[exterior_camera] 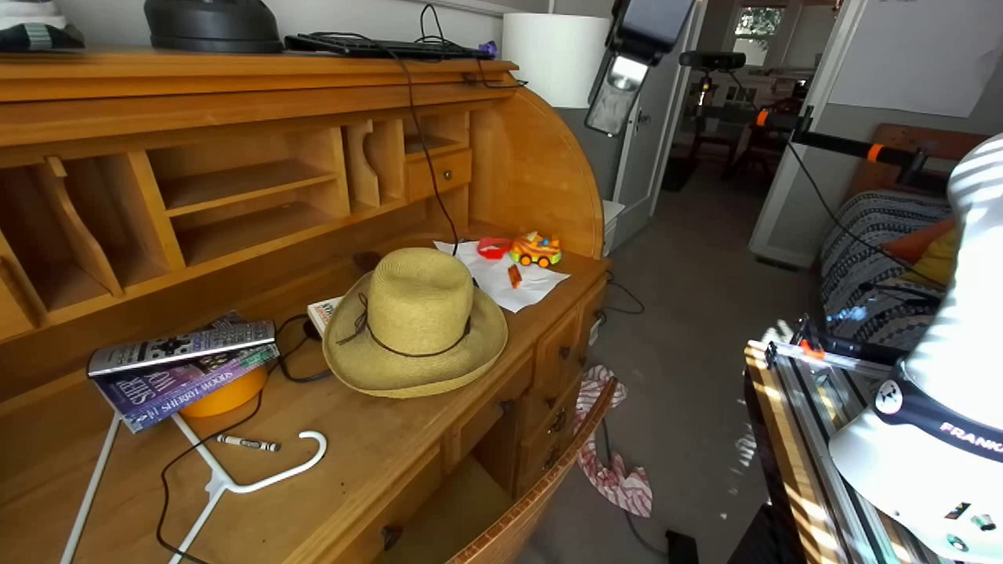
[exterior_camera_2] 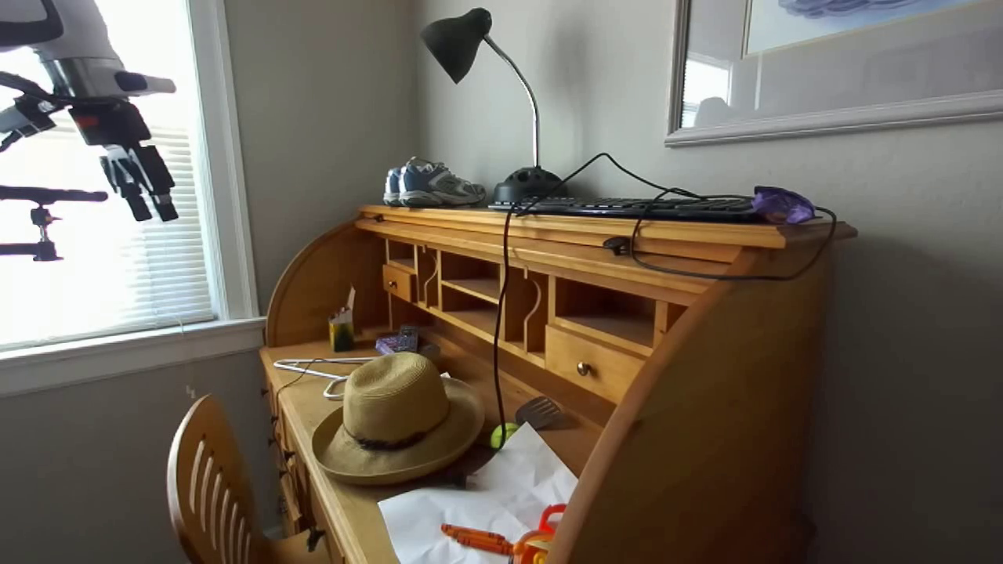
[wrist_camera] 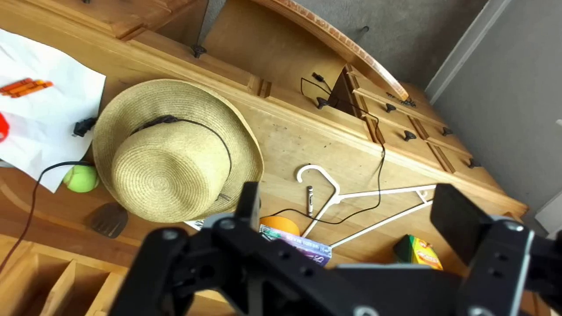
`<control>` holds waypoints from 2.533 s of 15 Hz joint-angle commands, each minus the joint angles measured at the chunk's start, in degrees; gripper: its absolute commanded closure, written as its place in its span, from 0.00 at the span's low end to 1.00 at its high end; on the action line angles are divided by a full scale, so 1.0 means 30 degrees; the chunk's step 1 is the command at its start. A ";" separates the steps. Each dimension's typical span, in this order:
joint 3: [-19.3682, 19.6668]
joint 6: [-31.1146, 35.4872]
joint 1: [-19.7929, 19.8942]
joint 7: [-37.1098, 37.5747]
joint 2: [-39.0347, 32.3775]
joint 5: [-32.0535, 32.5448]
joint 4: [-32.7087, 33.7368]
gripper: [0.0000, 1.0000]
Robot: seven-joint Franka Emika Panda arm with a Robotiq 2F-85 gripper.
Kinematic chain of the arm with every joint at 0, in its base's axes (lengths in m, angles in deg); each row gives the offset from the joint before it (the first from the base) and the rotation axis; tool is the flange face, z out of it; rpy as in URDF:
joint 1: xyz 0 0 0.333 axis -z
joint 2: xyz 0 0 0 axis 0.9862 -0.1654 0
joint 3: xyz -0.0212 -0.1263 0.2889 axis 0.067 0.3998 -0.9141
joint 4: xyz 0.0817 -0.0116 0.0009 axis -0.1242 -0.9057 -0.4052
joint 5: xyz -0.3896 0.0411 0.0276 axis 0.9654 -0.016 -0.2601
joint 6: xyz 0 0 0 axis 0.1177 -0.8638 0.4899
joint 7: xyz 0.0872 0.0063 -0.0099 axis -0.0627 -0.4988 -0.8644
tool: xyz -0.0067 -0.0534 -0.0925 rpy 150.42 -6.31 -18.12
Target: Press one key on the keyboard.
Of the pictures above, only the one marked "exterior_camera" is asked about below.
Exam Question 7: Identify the black computer keyboard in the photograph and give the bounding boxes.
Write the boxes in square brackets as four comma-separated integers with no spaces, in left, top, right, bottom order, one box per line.
[282,27,494,63]

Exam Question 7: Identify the yellow orange toy car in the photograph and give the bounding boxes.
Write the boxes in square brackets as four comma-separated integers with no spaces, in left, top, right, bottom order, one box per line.
[509,229,565,269]

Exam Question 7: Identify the straw sun hat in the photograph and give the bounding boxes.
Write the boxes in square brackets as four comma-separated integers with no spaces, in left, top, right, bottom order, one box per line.
[319,243,514,400]

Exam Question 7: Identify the small wooden desk drawer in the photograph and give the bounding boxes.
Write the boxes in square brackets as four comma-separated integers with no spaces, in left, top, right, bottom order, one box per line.
[404,144,476,201]

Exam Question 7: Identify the wooden roll-top desk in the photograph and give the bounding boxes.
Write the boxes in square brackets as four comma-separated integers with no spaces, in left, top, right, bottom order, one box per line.
[0,46,619,564]

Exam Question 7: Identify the white booklet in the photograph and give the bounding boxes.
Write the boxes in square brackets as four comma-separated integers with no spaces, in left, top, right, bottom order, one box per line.
[303,293,348,338]

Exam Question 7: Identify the wooden chair back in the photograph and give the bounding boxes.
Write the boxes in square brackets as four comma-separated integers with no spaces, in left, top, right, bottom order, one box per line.
[447,374,619,564]

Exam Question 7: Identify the red white cloth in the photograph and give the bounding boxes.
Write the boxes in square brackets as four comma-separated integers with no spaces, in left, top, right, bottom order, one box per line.
[574,361,655,519]

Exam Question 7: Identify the white lampshade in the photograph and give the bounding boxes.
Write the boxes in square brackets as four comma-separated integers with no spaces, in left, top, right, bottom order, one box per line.
[497,10,610,114]

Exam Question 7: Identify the grey screen stand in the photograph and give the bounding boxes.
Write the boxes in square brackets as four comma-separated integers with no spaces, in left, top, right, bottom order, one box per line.
[583,0,699,137]

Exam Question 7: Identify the orange bowl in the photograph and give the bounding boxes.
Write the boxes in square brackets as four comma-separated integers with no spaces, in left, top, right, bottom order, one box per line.
[179,362,268,424]

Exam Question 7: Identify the silver marker pen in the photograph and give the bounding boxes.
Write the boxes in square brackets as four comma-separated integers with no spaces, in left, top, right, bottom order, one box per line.
[214,433,282,454]

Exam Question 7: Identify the small black floor box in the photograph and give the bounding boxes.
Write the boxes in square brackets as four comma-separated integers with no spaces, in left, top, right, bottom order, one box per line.
[660,528,702,564]

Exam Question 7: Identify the grey printed magazine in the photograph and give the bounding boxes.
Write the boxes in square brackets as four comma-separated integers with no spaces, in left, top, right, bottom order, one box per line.
[84,321,280,379]

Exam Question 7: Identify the robot mounting stand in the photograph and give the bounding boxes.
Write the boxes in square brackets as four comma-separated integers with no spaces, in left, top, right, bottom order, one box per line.
[744,321,942,564]

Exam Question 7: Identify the purple cover book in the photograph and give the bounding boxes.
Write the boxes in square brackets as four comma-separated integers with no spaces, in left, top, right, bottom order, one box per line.
[91,340,282,434]

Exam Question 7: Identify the white plastic clothes hanger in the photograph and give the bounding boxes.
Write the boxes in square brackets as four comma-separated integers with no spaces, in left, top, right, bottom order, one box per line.
[57,409,330,564]

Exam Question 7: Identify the black bar with orange bands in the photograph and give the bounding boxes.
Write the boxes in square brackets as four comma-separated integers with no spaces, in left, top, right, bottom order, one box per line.
[749,104,935,182]

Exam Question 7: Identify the striped sofa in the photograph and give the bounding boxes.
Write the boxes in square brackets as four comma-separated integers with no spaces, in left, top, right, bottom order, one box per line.
[815,185,959,354]

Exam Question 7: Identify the black round lamp base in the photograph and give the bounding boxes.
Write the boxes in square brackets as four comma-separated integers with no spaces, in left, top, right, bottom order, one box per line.
[141,0,284,56]

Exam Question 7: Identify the orange yellow cushion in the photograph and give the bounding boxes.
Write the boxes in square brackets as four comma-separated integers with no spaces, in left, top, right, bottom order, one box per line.
[879,217,959,290]

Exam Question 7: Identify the black and white stacked items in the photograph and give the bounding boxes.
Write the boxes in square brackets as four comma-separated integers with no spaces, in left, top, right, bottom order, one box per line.
[0,0,88,52]

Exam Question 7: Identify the black keyboard cable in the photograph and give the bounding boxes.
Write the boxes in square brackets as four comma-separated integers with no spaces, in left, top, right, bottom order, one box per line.
[388,0,464,260]

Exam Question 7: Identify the thin black cord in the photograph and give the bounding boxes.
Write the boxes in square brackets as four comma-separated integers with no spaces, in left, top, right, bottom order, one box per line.
[154,311,335,564]

